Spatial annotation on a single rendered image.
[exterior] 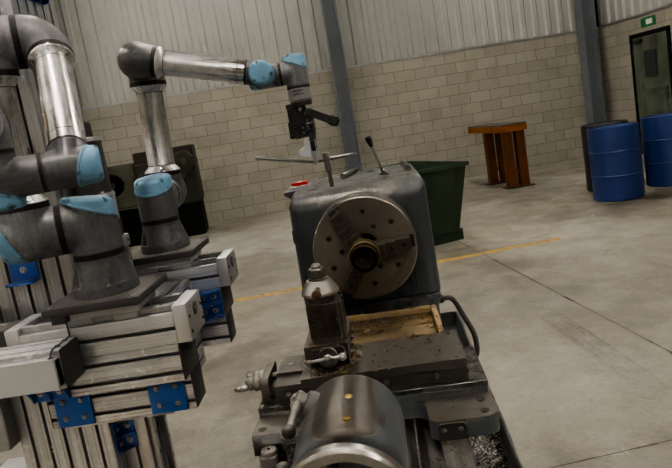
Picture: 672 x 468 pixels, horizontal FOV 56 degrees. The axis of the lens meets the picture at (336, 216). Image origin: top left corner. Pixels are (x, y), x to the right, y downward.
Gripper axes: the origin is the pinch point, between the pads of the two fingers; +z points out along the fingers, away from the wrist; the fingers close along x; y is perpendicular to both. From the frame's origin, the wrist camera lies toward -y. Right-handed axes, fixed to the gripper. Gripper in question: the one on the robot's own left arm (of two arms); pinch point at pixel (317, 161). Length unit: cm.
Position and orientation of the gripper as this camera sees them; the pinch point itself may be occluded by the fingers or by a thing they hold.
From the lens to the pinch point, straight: 210.0
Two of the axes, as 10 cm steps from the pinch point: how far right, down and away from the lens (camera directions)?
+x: -0.6, 1.6, -9.9
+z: 1.6, 9.8, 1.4
